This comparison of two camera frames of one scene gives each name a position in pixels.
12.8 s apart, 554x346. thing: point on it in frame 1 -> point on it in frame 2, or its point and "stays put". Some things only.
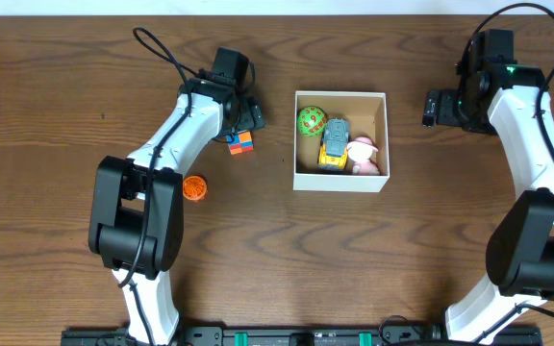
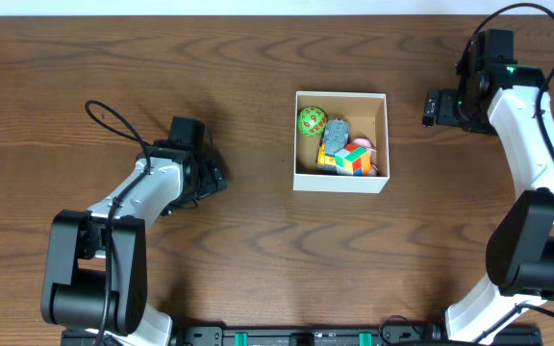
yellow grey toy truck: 335,150 stays put
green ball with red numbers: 311,121 stays put
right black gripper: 445,113 stays put
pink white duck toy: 361,150 stays put
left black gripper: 250,118 -> 214,174
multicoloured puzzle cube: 241,143 -> 353,160
